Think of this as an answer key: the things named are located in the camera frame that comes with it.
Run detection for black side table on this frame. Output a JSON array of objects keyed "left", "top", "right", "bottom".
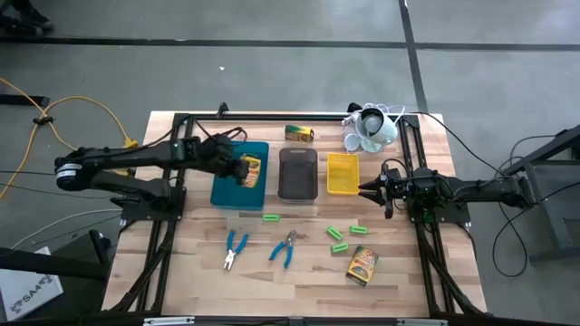
[{"left": 500, "top": 124, "right": 580, "bottom": 264}]

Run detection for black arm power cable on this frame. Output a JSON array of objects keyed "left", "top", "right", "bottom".
[{"left": 407, "top": 110, "right": 508, "bottom": 180}]

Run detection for person's foot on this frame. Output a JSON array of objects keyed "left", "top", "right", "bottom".
[{"left": 0, "top": 0, "right": 53, "bottom": 37}]

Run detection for silver metal bracket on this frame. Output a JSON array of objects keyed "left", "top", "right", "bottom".
[
  {"left": 143, "top": 316, "right": 196, "bottom": 326},
  {"left": 397, "top": 318, "right": 448, "bottom": 326}
]

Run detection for white floor cable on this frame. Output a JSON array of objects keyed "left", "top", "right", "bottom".
[{"left": 11, "top": 207, "right": 123, "bottom": 250}]

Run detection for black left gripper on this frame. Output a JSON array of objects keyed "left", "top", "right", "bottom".
[{"left": 208, "top": 134, "right": 252, "bottom": 187}]

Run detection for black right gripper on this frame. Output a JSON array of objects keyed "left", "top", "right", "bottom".
[{"left": 358, "top": 166, "right": 410, "bottom": 220}]

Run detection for grey translucent plastic bin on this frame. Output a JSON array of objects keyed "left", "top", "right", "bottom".
[{"left": 276, "top": 147, "right": 319, "bottom": 205}]

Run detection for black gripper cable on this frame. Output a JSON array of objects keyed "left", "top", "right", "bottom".
[
  {"left": 380, "top": 157, "right": 410, "bottom": 182},
  {"left": 192, "top": 118, "right": 249, "bottom": 145}
]

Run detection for blue handled cutting pliers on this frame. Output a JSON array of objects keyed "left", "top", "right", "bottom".
[{"left": 268, "top": 229, "right": 298, "bottom": 270}]

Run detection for orange extension cord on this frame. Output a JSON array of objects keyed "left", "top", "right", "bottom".
[{"left": 0, "top": 76, "right": 140, "bottom": 200}]

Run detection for black floor stand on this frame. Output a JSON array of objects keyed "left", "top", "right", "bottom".
[{"left": 0, "top": 228, "right": 114, "bottom": 282}]

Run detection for white round cap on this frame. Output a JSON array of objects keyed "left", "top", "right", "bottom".
[{"left": 343, "top": 133, "right": 363, "bottom": 153}]

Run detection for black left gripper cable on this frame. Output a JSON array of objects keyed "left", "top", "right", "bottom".
[{"left": 192, "top": 118, "right": 249, "bottom": 145}]

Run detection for white cylindrical projector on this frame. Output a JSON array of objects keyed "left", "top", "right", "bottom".
[{"left": 354, "top": 107, "right": 399, "bottom": 154}]

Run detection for teal plastic bin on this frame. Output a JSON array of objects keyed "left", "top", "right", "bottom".
[{"left": 209, "top": 139, "right": 270, "bottom": 212}]

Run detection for white cardboard box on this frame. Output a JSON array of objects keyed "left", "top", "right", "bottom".
[{"left": 0, "top": 246, "right": 64, "bottom": 322}]

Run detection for black flat floor bar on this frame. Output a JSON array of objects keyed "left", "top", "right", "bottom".
[{"left": 0, "top": 94, "right": 51, "bottom": 108}]

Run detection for blue handled combination pliers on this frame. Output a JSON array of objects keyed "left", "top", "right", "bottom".
[{"left": 222, "top": 229, "right": 250, "bottom": 272}]

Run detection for yellow green crayon box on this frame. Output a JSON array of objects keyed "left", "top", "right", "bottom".
[
  {"left": 344, "top": 245, "right": 380, "bottom": 287},
  {"left": 241, "top": 154, "right": 263, "bottom": 189},
  {"left": 284, "top": 124, "right": 315, "bottom": 143}
]

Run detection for yellow plastic basket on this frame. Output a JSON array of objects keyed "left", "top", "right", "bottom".
[{"left": 325, "top": 152, "right": 361, "bottom": 197}]

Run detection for black floor cable loop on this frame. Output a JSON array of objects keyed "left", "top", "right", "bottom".
[{"left": 491, "top": 180, "right": 580, "bottom": 278}]

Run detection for black aluminium table frame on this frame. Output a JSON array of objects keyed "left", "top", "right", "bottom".
[{"left": 108, "top": 102, "right": 488, "bottom": 318}]

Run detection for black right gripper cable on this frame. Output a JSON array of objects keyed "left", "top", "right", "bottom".
[{"left": 380, "top": 157, "right": 410, "bottom": 182}]

